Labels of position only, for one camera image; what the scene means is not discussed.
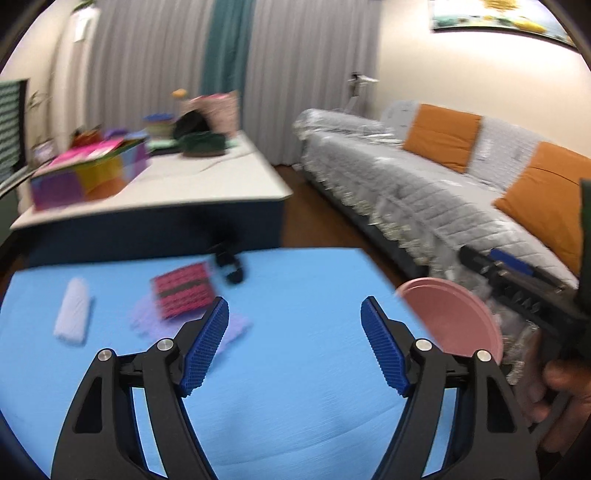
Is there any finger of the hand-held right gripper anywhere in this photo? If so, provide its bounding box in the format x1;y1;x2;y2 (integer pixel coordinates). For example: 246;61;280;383
489;248;567;293
460;246;509;285

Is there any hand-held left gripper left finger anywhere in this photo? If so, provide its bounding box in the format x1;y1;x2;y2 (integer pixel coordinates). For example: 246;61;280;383
51;296;230;480

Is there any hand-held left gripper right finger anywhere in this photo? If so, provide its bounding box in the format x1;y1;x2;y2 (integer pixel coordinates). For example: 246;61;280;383
361;296;540;480

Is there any person's right hand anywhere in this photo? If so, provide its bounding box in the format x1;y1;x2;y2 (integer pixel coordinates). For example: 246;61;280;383
514;329;591;456

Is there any red patterned packet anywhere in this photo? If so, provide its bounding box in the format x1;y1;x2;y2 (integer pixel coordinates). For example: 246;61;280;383
152;263;216;320

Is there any orange cushion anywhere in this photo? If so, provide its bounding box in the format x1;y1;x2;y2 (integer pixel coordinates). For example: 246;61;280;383
403;104;483;174
492;141;591;278

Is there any blue mat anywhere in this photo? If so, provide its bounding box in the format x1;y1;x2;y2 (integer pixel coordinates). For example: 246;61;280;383
0;248;463;480

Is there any grey covered sofa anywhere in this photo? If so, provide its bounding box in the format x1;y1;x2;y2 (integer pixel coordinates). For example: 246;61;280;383
294;100;591;385

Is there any coffee table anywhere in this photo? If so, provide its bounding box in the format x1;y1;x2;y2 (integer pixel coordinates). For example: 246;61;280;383
10;128;294;269

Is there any dark green bowl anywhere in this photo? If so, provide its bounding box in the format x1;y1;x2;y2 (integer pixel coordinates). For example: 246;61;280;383
178;131;228;156

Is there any colourful box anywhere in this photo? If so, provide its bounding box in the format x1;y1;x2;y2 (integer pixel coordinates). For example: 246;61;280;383
30;137;151;212

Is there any stack of coloured bowls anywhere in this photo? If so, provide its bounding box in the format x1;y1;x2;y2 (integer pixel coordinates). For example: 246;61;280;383
143;113;177;140

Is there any brown teapot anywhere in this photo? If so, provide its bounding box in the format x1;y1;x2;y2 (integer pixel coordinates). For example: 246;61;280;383
69;126;105;144

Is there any grey curtain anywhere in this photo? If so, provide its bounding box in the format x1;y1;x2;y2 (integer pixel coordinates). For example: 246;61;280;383
87;0;380;168

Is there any potted plant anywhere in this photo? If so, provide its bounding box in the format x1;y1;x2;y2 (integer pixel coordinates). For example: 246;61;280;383
27;87;52;140

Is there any television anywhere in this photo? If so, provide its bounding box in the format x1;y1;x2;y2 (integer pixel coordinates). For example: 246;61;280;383
0;78;29;186

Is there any green checked cloth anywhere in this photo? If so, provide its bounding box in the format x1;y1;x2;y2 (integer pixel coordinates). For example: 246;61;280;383
0;79;24;183

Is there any teal curtain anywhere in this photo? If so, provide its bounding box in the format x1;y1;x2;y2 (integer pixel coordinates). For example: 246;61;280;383
200;0;257;99

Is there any tall white appliance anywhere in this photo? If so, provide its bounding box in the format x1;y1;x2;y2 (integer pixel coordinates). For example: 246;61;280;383
50;8;101;136

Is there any framed wall picture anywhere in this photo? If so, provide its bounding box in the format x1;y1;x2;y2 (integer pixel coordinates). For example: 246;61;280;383
429;0;579;48

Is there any photo frame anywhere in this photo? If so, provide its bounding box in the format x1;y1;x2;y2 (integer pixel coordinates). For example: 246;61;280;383
31;140;57;165

